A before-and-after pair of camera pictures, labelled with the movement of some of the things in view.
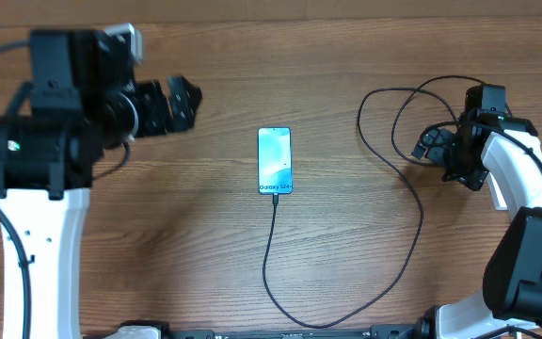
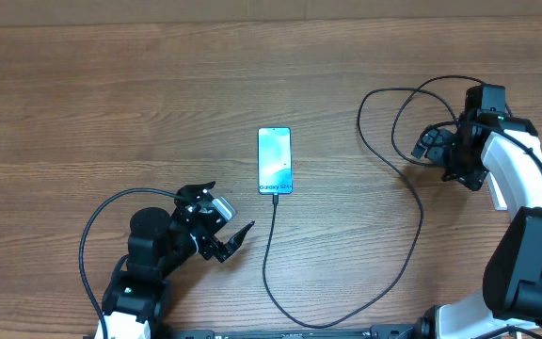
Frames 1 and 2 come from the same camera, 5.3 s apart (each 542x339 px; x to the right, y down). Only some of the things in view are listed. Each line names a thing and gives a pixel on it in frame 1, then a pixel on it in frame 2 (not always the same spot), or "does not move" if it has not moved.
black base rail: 413,330 does not move
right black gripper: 438,143 does not move
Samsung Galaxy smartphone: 275,160 does not move
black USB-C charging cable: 409,100 to 381,153
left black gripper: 160,120 to 187,191
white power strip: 497,194 does not move
